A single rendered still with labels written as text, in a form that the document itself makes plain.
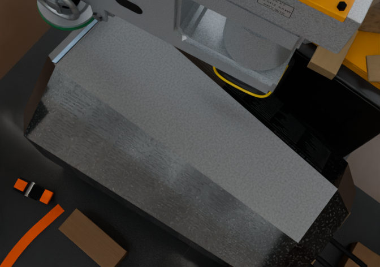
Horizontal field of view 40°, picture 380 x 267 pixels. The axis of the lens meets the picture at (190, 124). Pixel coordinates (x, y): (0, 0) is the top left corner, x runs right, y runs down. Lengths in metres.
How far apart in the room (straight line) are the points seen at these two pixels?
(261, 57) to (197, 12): 0.24
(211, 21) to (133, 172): 0.66
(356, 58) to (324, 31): 0.99
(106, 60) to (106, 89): 0.11
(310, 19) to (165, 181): 0.95
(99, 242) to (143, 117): 0.81
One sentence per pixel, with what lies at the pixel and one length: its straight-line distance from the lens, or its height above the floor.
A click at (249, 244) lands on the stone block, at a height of 0.74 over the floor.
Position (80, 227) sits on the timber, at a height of 0.14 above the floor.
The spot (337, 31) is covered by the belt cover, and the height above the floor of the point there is 1.65.
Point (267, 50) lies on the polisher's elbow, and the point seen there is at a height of 1.38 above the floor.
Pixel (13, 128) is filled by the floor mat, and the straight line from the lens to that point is 2.67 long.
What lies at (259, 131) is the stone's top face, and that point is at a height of 0.82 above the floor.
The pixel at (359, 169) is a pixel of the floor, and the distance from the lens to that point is 2.72.
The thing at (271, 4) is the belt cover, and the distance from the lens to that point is 1.00.
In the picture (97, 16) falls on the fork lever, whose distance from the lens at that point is 1.58.
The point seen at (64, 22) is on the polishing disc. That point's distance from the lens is 1.84.
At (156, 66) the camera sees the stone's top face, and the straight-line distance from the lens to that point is 1.80.
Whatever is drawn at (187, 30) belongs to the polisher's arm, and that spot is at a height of 1.25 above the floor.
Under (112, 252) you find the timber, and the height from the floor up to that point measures 0.14.
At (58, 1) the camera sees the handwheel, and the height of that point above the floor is 1.22.
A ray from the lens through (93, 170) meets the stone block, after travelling 1.90.
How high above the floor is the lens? 2.48
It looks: 73 degrees down
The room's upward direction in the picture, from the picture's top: 10 degrees clockwise
